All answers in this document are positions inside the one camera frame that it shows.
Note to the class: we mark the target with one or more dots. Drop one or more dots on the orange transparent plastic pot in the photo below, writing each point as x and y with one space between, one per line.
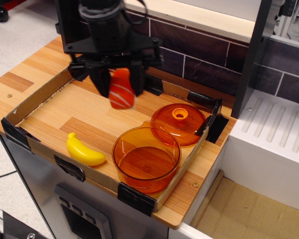
147 157

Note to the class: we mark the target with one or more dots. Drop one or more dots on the yellow toy banana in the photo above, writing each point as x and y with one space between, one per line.
78 151

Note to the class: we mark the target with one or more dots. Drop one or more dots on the dark grey vertical pillar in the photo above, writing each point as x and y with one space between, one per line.
245 87

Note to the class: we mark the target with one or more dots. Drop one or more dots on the orange salmon sushi toy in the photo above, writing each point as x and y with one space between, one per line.
121 94

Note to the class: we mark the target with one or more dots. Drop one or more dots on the white dish drainer sink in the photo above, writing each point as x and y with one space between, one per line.
262 151

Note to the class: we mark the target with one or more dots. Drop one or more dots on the orange transparent pot lid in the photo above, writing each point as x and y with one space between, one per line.
182 121

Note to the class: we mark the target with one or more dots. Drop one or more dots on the grey toy oven front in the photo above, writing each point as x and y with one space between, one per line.
71 207

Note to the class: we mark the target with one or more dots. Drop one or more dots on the black vertical post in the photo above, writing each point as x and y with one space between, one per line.
72 28

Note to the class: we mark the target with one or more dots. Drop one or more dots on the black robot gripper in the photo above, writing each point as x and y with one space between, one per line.
116 43

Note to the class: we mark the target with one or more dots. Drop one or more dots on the black caster wheel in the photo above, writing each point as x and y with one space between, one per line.
3 14

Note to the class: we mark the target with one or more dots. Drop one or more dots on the cardboard fence with black tape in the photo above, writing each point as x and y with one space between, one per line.
55 107

